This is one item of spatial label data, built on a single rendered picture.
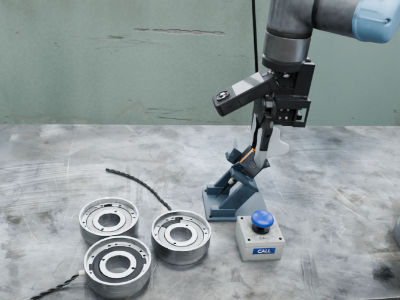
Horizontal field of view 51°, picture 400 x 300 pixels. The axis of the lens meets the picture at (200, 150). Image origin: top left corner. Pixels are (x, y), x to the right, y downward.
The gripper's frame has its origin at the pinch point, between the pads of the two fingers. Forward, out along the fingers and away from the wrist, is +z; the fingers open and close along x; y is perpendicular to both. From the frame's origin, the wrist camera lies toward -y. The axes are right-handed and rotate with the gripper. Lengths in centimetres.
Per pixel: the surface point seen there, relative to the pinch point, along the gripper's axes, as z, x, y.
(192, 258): 9.7, -16.6, -12.7
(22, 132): 12, 29, -52
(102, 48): 28, 147, -45
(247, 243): 7.4, -15.6, -3.3
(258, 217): 4.4, -12.5, -1.2
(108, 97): 56, 147, -44
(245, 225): 7.4, -11.3, -2.9
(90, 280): 8.4, -22.1, -28.6
